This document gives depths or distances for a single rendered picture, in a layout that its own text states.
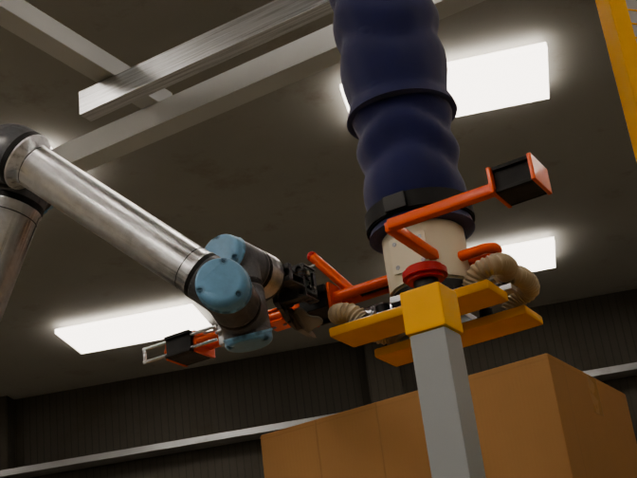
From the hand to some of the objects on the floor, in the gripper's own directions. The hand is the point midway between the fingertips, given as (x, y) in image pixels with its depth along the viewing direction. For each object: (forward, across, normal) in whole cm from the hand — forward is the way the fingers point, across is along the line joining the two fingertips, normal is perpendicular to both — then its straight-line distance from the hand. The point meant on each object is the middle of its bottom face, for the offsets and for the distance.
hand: (308, 304), depth 251 cm
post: (-49, -124, -47) cm, 142 cm away
